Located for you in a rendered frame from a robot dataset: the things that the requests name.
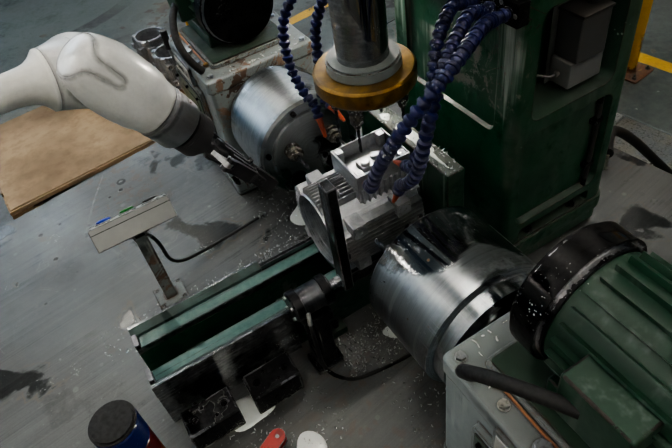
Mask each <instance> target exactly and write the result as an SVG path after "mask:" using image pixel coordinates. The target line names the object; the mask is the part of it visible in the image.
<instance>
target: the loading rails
mask: <svg viewBox="0 0 672 448"><path fill-rule="evenodd" d="M383 253H384V252H383V251H380V252H378V253H376V254H374V255H373V256H371V258H372V264H371V265H370V266H368V267H366V268H364V269H362V270H359V269H358V268H357V267H355V268H354V269H351V272H352V278H353V283H354V287H352V288H350V289H349V290H347V291H345V290H344V289H343V287H342V286H341V287H338V288H337V289H335V290H334V292H335V295H336V301H335V302H334V303H332V304H331V305H330V307H331V308H332V309H333V313H334V318H333V319H331V320H330V324H331V328H332V332H333V336H334V339H336V338H337V337H339V336H341V335H342V334H344V333H346V332H347V331H348V329H347V325H346V324H345V323H344V321H343V320H342V319H344V318H346V317H347V316H349V315H351V314H352V313H354V312H356V311H357V310H359V309H361V308H363V307H364V306H366V305H368V304H369V303H370V300H369V285H370V277H371V276H372V274H373V271H374V269H375V266H376V264H377V262H378V261H379V259H380V257H381V256H382V254H383ZM319 273H321V274H323V275H324V276H325V277H326V278H327V279H328V280H330V279H332V278H333V277H335V276H336V271H335V268H333V267H332V266H331V265H330V264H329V263H328V262H327V261H326V259H324V256H322V253H320V251H319V250H318V248H317V247H316V245H315V243H314V241H313V239H312V237H309V238H307V239H305V240H303V241H301V242H299V243H298V244H296V245H294V246H292V247H290V248H288V249H286V250H284V251H282V252H281V253H279V254H277V255H275V256H273V257H271V258H269V259H267V260H266V261H264V262H262V263H260V264H258V262H257V260H255V261H253V262H251V263H250V264H248V265H246V266H244V267H242V268H240V269H238V270H236V271H234V272H233V273H231V274H229V275H227V276H225V277H223V278H221V279H219V280H217V281H215V282H214V283H212V284H210V285H208V286H206V287H204V288H202V289H200V290H198V291H197V292H195V293H193V294H191V295H189V296H187V297H185V298H183V299H181V300H180V301H178V302H176V303H174V304H172V305H170V306H168V307H166V308H164V309H163V310H161V311H159V312H157V313H155V314H153V315H151V316H149V317H147V318H146V319H144V320H142V321H140V322H138V323H136V324H134V325H132V326H130V327H129V328H127V329H128V331H129V333H130V335H131V339H132V342H133V344H134V347H135V348H136V350H137V351H138V353H139V354H140V356H141V357H142V359H143V360H144V362H145V363H146V365H147V366H148V369H146V370H144V372H145V374H146V377H147V379H148V382H149V383H150V385H151V389H152V391H153V392H154V393H155V395H156V396H157V398H158V399H159V401H160V402H161V403H162V405H163V406H164V408H165V409H166V410H167V412H168V413H169V415H170V416H171V418H172V419H173V420H174V422H177V421H178V420H180V419H181V416H180V414H181V413H182V412H184V411H185V410H187V409H189V408H190V407H192V406H194V405H195V404H197V403H199V402H201V401H202V400H204V399H206V398H208V397H210V396H211V395H213V394H214V393H216V392H218V391H219V390H221V389H223V388H224V387H228V388H229V390H231V389H232V388H234V387H236V386H238V385H239V384H241V383H243V380H242V379H243V376H245V375H246V374H248V373H250V372H252V371H253V370H255V369H257V368H259V367H261V366H262V365H264V364H265V363H267V362H269V361H270V360H272V359H274V358H275V357H277V356H279V355H280V354H282V353H284V352H287V353H288V355H290V354H292V353H293V352H295V351H297V350H298V349H300V348H302V345H301V344H302V343H303V342H305V341H307V340H308V338H307V334H306V331H305V329H304V328H303V326H302V325H301V323H300V322H297V321H295V322H294V321H293V318H294V317H293V316H292V314H291V313H290V311H289V310H286V309H285V307H286V306H287V305H286V303H285V301H283V299H282V297H283V294H284V292H286V291H288V290H290V289H295V288H296V287H298V286H300V285H302V284H304V283H305V282H307V281H309V280H311V278H312V277H313V276H315V275H317V274H319Z"/></svg>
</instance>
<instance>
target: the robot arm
mask: <svg viewBox="0 0 672 448"><path fill-rule="evenodd" d="M33 105H42V106H46V107H48V108H51V109H52V110H54V111H56V112H57V111H62V110H72V109H90V110H92V111H93V112H95V113H96V114H98V115H100V116H102V117H103V118H105V119H107V120H109V121H111V122H113V123H116V124H118V125H120V126H122V127H124V128H128V129H133V130H135V131H138V132H140V133H141V134H142V135H144V136H145V137H148V138H150V139H151V140H153V141H155V142H156V143H158V144H159V145H161V146H163V147H164V148H168V149H172V148H174V149H176V150H177V151H179V152H181V153H182V154H184V155H186V156H190V157H192V156H196V155H198V154H201V153H203V156H204V157H205V158H206V159H208V160H209V161H214V162H215V163H217V164H218V165H220V169H221V170H222V171H223V172H227V173H230V174H232V175H233V176H235V177H237V178H239V179H241V180H243V181H244V182H245V184H246V183H248V184H251V183H252V184H254V185H255V186H257V187H259V188H260V189H262V190H263V191H265V192H266V193H268V194H270V193H271V191H272V190H273V189H274V188H275V187H276V186H277V185H278V184H279V182H278V181H277V180H276V179H275V178H274V177H273V176H271V175H270V174H268V173H267V172H265V171H264V170H262V169H261V168H259V167H258V166H257V165H255V164H254V163H252V162H253V161H254V160H253V159H252V158H251V157H250V158H249V159H248V160H247V159H246V158H245V156H244V155H243V154H241V153H240V152H239V151H237V150H236V149H235V148H233V147H232V146H231V145H229V144H228V143H227V142H225V141H224V140H223V139H221V138H220V137H219V136H218V135H217V134H216V133H215V132H214V131H215V126H214V123H213V121H212V119H211V118H209V117H208V116H206V115H205V114H204V113H202V112H201V111H200V110H199V107H197V105H196V104H195V103H194V101H192V100H190V99H189V98H188V97H187V96H186V95H185V94H183V93H182V92H180V91H179V89H177V88H176V87H174V86H172V85H171V84H170V83H169V82H168V81H167V80H166V79H165V77H164V76H163V74H162V73H161V72H160V71H159V70H157V69H156V68H155V67H154V66H153V65H152V64H150V63H149V62H148V61H146V60H145V59H144V58H143V57H141V56H140V55H138V54H137V53H135V52H134V51H132V50H131V49H129V48H128V47H126V46H125V45H123V44H121V43H120V42H118V41H116V40H113V39H111V38H108V37H105V36H102V35H99V34H95V33H90V32H83V33H80V32H66V33H61V34H58V35H56V36H54V37H52V38H50V39H49V40H47V41H46V42H45V43H43V44H41V45H39V46H37V47H35V48H33V49H30V50H29V53H28V56H27V58H26V60H25V61H24V62H23V63H22V64H21V65H19V66H17V67H15V68H13V69H11V70H9V71H6V72H4V73H1V74H0V116H1V115H3V114H5V113H8V112H10V111H13V110H16V109H19V108H23V107H27V106H33Z"/></svg>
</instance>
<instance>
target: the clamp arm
mask: <svg viewBox="0 0 672 448"><path fill-rule="evenodd" d="M318 190H319V195H320V199H321V204H322V209H323V214H324V218H325V223H326V228H327V233H328V237H329V242H330V247H331V252H332V256H333V261H334V266H335V271H336V276H335V277H333V278H335V279H337V278H340V279H338V280H337V283H338V284H340V283H341V282H342V284H340V285H339V287H341V286H342V287H343V289H344V290H345V291H347V290H349V289H350V288H352V287H354V283H353V278H352V272H351V267H350V261H349V260H350V259H351V255H350V253H349V252H348V250H347V245H346V239H345V234H344V228H343V223H342V217H341V212H340V206H339V200H338V198H340V192H339V191H338V190H337V189H336V187H335V186H334V185H333V184H332V183H331V182H330V181H329V180H328V179H326V180H324V181H322V182H320V183H318Z"/></svg>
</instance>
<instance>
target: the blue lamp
mask: <svg viewBox="0 0 672 448"><path fill-rule="evenodd" d="M135 410H136V409H135ZM136 413H137V419H136V424H135V426H134V428H133V430H132V432H131V433H130V435H129V436H128V437H127V438H126V439H125V440H123V441H122V442H121V443H119V444H117V445H115V446H112V447H107V448H145V447H146V445H147V443H148V440H149V436H150V430H149V426H148V424H147V423H146V422H145V420H144V419H143V418H142V417H141V415H140V414H139V413H138V411H137V410H136Z"/></svg>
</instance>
